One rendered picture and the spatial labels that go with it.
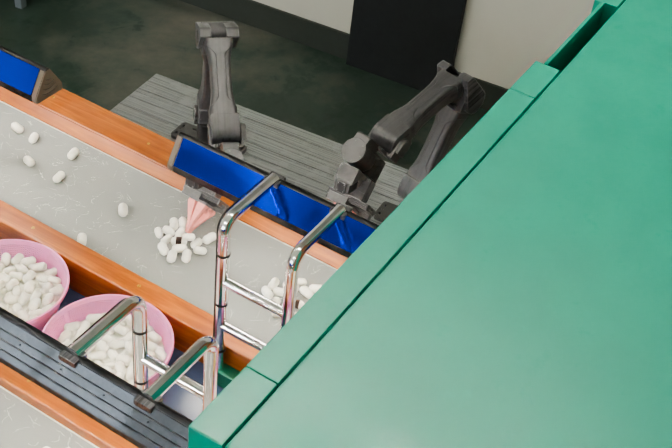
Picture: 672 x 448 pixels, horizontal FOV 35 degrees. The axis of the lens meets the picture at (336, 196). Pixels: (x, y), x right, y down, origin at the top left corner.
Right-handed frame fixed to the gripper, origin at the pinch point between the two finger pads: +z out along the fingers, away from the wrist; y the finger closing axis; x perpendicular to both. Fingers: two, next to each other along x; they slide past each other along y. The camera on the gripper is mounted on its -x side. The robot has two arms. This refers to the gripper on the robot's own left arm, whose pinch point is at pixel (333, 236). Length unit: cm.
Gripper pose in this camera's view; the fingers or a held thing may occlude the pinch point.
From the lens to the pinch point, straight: 233.7
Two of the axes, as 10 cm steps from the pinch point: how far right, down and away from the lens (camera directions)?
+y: 8.5, 4.0, -3.5
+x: 2.7, 2.5, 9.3
